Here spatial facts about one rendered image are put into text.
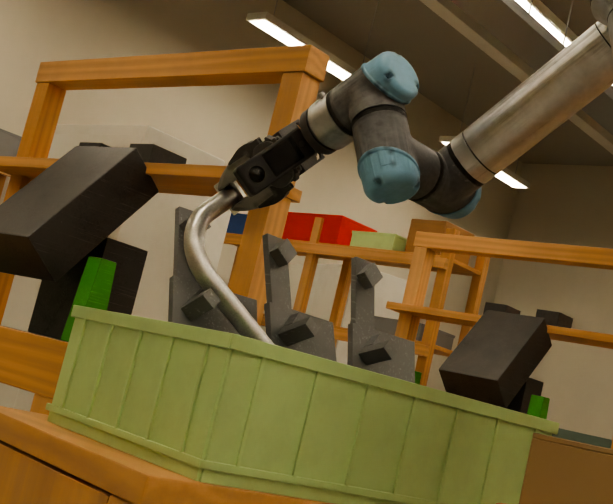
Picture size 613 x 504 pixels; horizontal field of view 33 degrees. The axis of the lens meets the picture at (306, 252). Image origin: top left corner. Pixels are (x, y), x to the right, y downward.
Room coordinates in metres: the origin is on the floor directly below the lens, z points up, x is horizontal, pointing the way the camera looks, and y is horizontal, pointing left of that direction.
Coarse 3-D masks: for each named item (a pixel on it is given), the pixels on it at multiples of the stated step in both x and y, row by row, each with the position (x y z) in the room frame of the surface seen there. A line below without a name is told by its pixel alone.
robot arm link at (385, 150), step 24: (360, 120) 1.29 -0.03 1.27; (384, 120) 1.28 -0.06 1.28; (360, 144) 1.29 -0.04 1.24; (384, 144) 1.27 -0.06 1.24; (408, 144) 1.28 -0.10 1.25; (360, 168) 1.29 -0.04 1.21; (384, 168) 1.26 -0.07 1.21; (408, 168) 1.26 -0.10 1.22; (432, 168) 1.32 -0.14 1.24; (384, 192) 1.28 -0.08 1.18; (408, 192) 1.29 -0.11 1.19
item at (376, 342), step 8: (376, 336) 1.67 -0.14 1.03; (368, 344) 1.66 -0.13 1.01; (376, 344) 1.64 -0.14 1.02; (384, 344) 1.62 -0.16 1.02; (360, 352) 1.65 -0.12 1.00; (368, 352) 1.64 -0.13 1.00; (376, 352) 1.63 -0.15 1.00; (384, 352) 1.62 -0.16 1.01; (392, 352) 1.62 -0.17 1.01; (368, 360) 1.65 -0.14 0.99; (376, 360) 1.64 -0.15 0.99; (384, 360) 1.63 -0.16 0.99
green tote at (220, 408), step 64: (128, 320) 1.36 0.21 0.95; (64, 384) 1.47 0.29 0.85; (128, 384) 1.33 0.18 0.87; (192, 384) 1.22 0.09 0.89; (256, 384) 1.19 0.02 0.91; (320, 384) 1.26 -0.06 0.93; (384, 384) 1.31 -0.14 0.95; (128, 448) 1.30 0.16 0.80; (192, 448) 1.19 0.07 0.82; (256, 448) 1.21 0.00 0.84; (320, 448) 1.27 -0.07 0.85; (384, 448) 1.34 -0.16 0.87; (448, 448) 1.40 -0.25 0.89; (512, 448) 1.49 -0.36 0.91
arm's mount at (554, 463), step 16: (544, 448) 1.08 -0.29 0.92; (560, 448) 1.07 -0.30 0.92; (576, 448) 1.05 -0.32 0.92; (592, 448) 1.04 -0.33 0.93; (608, 448) 1.03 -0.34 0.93; (528, 464) 1.09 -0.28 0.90; (544, 464) 1.08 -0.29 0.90; (560, 464) 1.06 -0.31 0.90; (576, 464) 1.05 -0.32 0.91; (592, 464) 1.04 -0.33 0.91; (608, 464) 1.03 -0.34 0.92; (528, 480) 1.09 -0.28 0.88; (544, 480) 1.07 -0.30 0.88; (560, 480) 1.06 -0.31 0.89; (576, 480) 1.05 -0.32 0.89; (592, 480) 1.04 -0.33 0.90; (608, 480) 1.02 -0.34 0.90; (528, 496) 1.08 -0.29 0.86; (544, 496) 1.07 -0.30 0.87; (560, 496) 1.06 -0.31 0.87; (576, 496) 1.05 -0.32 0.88; (592, 496) 1.03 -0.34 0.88; (608, 496) 1.02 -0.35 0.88
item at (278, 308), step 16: (272, 240) 1.59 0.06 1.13; (288, 240) 1.58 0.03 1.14; (272, 256) 1.57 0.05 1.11; (288, 256) 1.57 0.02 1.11; (272, 272) 1.57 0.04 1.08; (288, 272) 1.60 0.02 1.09; (272, 288) 1.56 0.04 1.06; (288, 288) 1.59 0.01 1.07; (272, 304) 1.55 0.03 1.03; (288, 304) 1.58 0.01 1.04; (272, 320) 1.54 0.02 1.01; (320, 320) 1.63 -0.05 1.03; (272, 336) 1.53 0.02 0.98; (320, 336) 1.62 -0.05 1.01; (304, 352) 1.58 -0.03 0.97; (320, 352) 1.61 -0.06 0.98
